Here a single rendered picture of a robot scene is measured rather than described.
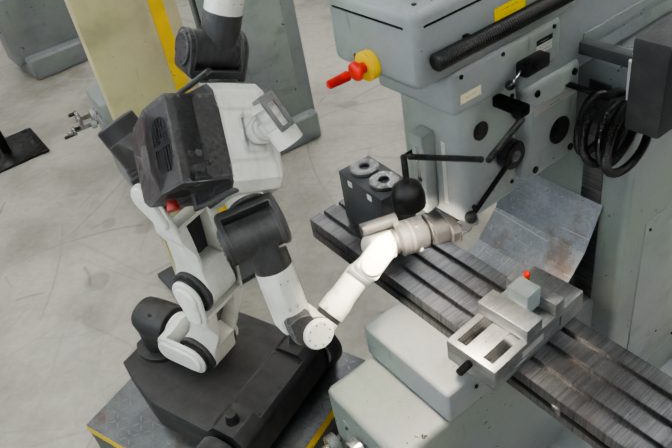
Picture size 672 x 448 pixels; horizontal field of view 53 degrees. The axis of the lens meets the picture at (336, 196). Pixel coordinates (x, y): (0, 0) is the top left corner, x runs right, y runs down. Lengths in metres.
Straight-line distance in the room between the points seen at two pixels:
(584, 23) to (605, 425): 0.89
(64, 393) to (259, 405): 1.40
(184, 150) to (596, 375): 1.08
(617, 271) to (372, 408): 0.79
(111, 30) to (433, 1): 1.90
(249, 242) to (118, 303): 2.30
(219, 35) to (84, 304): 2.49
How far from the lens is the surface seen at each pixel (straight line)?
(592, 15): 1.67
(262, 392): 2.28
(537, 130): 1.62
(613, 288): 2.11
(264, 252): 1.50
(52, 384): 3.51
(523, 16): 1.37
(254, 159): 1.52
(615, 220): 1.96
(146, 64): 3.02
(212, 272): 1.98
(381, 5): 1.26
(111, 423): 2.66
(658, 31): 1.49
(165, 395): 2.42
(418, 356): 1.87
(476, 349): 1.68
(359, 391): 1.97
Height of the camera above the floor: 2.33
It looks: 36 degrees down
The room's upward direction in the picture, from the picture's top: 11 degrees counter-clockwise
